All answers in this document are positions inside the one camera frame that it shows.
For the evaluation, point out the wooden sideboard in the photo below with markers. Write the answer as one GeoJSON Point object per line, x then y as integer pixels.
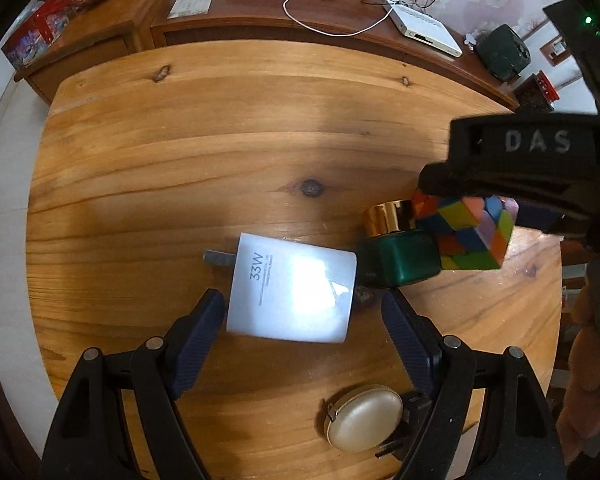
{"type": "Point", "coordinates": [115, 28]}

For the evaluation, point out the white 33W charger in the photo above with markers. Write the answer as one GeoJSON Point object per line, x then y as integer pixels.
{"type": "Point", "coordinates": [287, 290]}

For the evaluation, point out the green perfume bottle gold cap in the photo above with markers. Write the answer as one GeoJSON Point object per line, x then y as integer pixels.
{"type": "Point", "coordinates": [394, 252]}

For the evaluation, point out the white paper card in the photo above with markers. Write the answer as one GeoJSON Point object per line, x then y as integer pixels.
{"type": "Point", "coordinates": [187, 8]}

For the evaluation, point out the white router box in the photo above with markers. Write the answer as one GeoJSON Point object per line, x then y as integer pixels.
{"type": "Point", "coordinates": [420, 27]}

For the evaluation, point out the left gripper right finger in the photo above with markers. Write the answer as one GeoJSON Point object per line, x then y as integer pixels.
{"type": "Point", "coordinates": [417, 347]}

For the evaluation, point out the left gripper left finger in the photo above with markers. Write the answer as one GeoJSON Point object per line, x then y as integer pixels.
{"type": "Point", "coordinates": [194, 335]}

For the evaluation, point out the dark green bag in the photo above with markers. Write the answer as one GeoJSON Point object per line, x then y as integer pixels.
{"type": "Point", "coordinates": [503, 53]}

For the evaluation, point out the colourful puzzle cube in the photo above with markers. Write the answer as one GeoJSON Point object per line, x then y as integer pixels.
{"type": "Point", "coordinates": [471, 233]}

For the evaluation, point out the black plug adapter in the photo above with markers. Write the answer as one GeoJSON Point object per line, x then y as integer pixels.
{"type": "Point", "coordinates": [416, 407]}

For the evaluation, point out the round cream compact case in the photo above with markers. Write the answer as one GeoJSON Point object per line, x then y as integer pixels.
{"type": "Point", "coordinates": [363, 418]}

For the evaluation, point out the red gift box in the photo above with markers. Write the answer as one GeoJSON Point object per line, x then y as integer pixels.
{"type": "Point", "coordinates": [35, 30]}

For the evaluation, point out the red lid jar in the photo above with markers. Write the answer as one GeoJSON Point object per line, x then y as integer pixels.
{"type": "Point", "coordinates": [536, 94]}

